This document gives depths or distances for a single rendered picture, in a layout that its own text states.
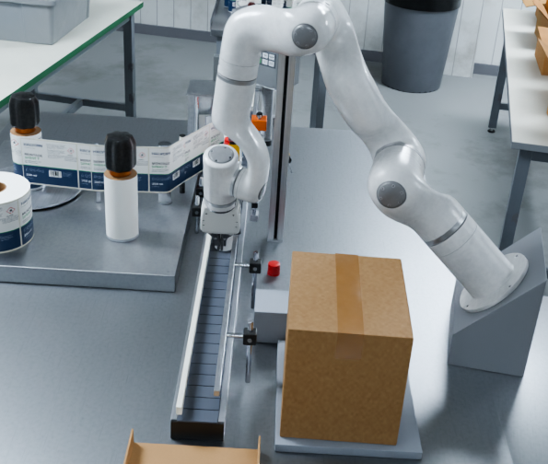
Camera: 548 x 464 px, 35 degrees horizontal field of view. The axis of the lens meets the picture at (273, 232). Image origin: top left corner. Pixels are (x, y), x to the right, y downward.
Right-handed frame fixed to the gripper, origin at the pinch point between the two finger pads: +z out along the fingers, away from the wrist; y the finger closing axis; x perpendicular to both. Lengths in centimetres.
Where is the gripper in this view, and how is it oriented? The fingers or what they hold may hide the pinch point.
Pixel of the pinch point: (220, 241)
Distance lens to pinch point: 230.4
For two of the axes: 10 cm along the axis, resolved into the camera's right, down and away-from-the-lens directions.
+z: -0.5, 6.6, 7.5
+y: -10.0, -0.6, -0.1
